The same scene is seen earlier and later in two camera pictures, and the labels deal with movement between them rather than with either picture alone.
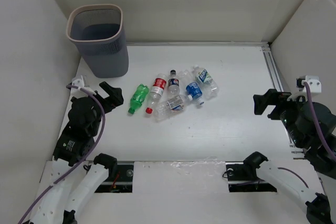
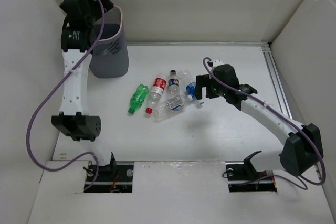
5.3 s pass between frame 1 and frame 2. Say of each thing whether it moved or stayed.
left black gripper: moved
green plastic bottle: stayed
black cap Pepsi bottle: stayed
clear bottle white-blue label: stayed
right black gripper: moved
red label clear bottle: stayed
